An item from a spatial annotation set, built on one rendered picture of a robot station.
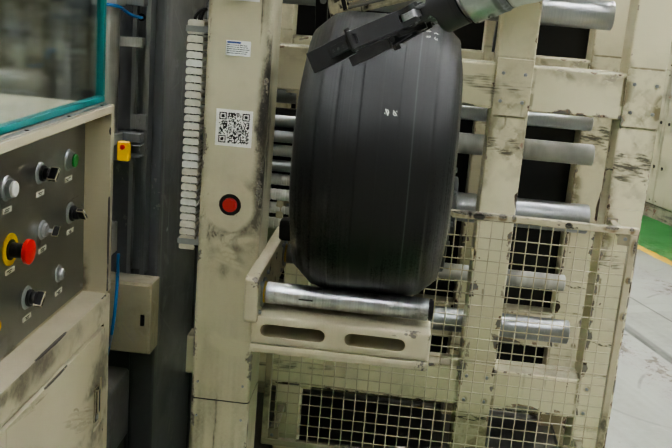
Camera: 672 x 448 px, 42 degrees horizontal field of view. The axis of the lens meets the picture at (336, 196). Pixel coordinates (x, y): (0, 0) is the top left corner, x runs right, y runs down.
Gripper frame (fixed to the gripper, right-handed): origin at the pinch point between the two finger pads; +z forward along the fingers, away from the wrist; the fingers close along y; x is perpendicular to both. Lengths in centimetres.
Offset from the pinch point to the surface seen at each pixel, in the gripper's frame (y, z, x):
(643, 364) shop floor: 271, 38, -149
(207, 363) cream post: 32, 70, -43
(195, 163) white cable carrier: 33, 53, -3
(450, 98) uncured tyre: 35.8, -1.9, -11.3
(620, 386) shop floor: 240, 43, -145
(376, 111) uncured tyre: 27.2, 8.8, -8.3
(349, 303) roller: 35, 33, -41
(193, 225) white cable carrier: 33, 59, -14
